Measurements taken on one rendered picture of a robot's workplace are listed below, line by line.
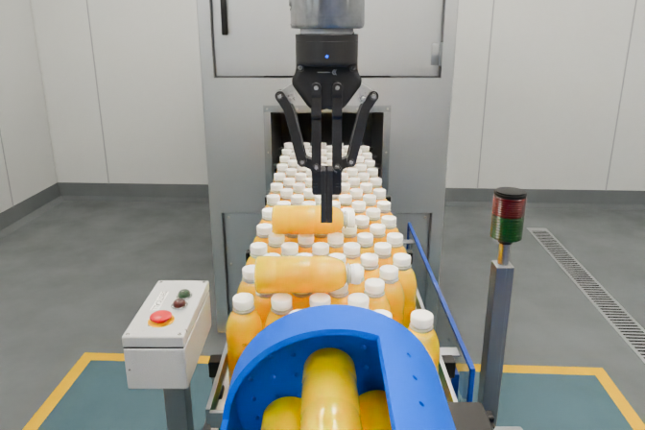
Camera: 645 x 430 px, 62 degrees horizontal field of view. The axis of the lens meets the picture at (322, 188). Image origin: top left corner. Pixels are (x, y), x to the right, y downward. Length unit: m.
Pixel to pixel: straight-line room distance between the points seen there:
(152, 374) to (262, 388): 0.26
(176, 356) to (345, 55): 0.56
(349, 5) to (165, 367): 0.64
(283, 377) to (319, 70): 0.40
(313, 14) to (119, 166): 4.81
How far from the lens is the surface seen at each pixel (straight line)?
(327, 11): 0.62
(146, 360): 0.96
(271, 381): 0.76
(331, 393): 0.64
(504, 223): 1.13
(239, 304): 1.01
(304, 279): 0.99
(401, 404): 0.57
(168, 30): 5.01
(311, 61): 0.63
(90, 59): 5.29
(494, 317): 1.22
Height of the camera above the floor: 1.58
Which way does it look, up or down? 17 degrees down
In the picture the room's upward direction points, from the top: straight up
